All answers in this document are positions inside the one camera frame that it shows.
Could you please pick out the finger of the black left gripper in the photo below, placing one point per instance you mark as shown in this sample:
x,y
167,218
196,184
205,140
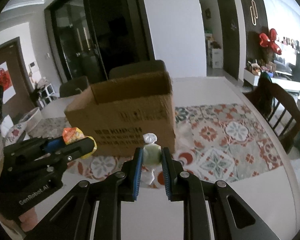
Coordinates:
x,y
34,148
65,152

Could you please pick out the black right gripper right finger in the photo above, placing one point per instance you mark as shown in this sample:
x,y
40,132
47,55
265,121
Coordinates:
x,y
211,210

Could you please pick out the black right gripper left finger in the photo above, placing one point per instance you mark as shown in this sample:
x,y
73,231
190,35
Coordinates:
x,y
93,210

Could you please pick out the yellow snack packet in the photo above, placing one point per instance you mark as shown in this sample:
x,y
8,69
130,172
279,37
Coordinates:
x,y
74,134

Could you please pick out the pale green candy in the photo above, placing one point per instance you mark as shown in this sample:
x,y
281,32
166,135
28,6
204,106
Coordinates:
x,y
150,158

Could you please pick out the left hand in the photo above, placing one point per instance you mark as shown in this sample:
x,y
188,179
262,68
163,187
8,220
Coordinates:
x,y
28,220

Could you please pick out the dark dining chair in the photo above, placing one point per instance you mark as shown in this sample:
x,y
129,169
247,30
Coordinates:
x,y
73,87
137,68

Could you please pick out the red paper decoration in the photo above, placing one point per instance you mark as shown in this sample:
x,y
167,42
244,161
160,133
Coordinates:
x,y
6,83

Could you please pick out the floral patterned table mat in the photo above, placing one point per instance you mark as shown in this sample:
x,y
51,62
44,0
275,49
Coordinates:
x,y
223,141

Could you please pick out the brown cardboard box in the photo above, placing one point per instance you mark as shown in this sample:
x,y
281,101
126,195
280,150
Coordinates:
x,y
117,113

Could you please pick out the brown entrance door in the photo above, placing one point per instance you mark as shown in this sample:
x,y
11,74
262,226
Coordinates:
x,y
15,81

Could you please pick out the dark wooden chair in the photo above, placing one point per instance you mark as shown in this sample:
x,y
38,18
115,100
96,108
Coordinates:
x,y
278,108

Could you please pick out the white tv console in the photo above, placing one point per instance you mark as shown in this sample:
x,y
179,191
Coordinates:
x,y
290,86

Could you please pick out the dark glass cabinet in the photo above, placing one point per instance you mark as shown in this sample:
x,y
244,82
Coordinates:
x,y
92,37

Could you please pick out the dark door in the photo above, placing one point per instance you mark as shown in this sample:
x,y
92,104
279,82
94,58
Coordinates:
x,y
230,36

